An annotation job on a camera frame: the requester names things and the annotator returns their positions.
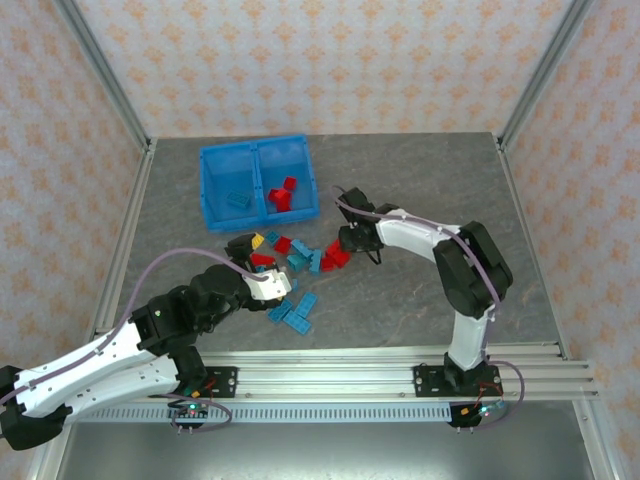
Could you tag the small square blue lego brick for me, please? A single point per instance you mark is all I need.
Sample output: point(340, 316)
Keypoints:
point(272, 236)

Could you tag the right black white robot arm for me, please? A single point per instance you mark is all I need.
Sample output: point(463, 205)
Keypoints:
point(465, 340)

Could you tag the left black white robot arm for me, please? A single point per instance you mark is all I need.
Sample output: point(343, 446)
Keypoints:
point(75, 365)

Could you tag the grey metal lower shelf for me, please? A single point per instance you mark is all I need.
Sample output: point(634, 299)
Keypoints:
point(325, 450)

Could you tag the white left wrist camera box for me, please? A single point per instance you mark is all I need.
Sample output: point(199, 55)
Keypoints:
point(267, 285)

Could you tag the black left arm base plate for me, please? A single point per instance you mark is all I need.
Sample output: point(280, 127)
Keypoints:
point(225, 380)

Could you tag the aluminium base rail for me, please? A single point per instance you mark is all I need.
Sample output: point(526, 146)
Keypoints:
point(325, 375)

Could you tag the aluminium table side rail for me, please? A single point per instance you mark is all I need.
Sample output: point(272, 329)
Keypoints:
point(142, 175)
point(516, 190)

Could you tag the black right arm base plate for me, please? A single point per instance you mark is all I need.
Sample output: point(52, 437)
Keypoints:
point(425, 382)

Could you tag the aluminium frame post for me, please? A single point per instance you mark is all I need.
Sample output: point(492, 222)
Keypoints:
point(47, 465)
point(100, 70)
point(595, 445)
point(545, 65)

